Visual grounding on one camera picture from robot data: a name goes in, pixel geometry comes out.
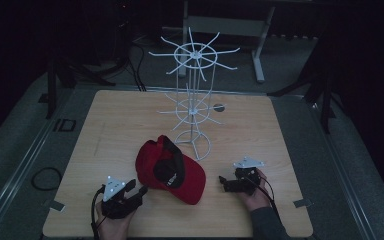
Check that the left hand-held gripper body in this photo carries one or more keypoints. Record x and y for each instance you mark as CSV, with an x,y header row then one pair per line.
x,y
115,186

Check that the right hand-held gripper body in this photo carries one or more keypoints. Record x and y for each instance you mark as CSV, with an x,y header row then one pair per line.
x,y
246,180

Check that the red baseball cap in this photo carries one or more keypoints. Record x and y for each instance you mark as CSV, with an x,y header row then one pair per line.
x,y
193,181

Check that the person's right hand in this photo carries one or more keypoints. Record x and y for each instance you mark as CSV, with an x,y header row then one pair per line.
x,y
260,200

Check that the person's left hand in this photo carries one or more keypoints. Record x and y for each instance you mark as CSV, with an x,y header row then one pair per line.
x,y
113,228

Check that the round grey table grommet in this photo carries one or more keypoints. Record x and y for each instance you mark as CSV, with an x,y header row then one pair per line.
x,y
219,107

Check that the black tripod stand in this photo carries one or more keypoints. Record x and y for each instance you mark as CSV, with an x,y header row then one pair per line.
x,y
326,106
51,90

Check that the black rectangular bracket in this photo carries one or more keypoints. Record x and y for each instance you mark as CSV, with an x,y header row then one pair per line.
x,y
65,125

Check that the metal floor rail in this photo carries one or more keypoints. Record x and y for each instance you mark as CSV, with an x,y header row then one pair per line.
x,y
20,173
343,173

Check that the white metal desk frame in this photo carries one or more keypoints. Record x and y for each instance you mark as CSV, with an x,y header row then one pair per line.
x,y
226,26

